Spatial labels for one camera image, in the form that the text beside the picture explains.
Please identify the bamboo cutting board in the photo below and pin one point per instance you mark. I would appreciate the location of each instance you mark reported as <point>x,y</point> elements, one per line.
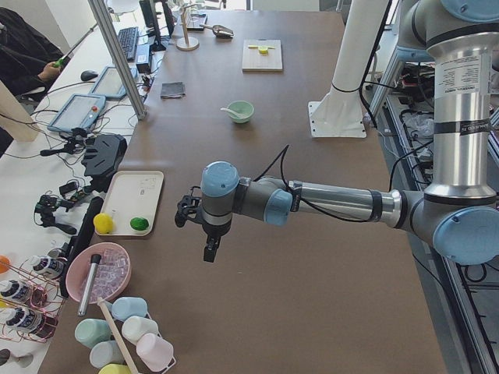
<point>254,61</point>

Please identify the copper wire bottle rack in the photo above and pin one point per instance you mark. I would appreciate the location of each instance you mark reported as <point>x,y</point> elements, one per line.
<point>31,298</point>

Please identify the blue teach pendant near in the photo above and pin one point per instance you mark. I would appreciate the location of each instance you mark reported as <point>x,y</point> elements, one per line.
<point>79,112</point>

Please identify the whole yellow lemon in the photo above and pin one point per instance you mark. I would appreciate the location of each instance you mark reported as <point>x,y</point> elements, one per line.
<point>103,223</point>

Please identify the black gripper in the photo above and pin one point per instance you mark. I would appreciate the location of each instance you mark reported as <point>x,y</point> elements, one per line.
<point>214,231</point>

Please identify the pink bowl with ice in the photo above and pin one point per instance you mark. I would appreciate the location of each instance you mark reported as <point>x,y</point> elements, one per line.
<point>112,276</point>

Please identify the aluminium frame post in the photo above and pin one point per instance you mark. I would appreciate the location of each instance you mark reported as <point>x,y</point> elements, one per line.
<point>105,24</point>

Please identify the grey folded cloth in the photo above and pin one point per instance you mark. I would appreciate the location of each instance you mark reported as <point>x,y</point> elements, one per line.
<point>172,90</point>

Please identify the metal scoop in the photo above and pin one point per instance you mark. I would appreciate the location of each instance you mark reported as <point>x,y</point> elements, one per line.
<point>219,31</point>

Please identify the blue teach pendant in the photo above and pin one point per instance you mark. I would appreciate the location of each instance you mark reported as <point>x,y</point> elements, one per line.
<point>109,84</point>
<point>79,112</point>

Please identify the green lime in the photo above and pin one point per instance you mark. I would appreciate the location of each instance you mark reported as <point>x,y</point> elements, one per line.
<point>139,223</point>

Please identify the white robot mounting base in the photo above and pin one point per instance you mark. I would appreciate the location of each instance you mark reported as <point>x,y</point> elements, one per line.
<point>339,114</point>

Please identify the metal muddler in bowl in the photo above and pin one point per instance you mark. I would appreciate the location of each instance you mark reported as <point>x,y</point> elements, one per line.
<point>86,295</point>

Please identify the beige rabbit tray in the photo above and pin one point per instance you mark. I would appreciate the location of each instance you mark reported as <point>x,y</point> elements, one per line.
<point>132,194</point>

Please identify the blue teach pendant far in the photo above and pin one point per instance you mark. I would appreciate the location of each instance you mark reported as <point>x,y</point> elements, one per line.
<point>109,84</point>

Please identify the light green bowl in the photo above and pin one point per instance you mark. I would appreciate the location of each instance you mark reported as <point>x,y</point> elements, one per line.
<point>245,110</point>

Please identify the white ceramic spoon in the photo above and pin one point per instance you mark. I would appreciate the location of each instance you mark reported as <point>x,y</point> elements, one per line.
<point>231,112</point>

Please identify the black keyboard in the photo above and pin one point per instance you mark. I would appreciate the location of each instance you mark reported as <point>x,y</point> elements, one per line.
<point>128,38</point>

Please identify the yellow plastic knife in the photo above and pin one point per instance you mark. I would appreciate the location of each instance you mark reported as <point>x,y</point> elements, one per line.
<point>254,46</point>

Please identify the wooden mug tree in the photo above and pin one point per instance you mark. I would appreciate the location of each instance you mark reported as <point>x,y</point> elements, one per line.
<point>186,42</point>

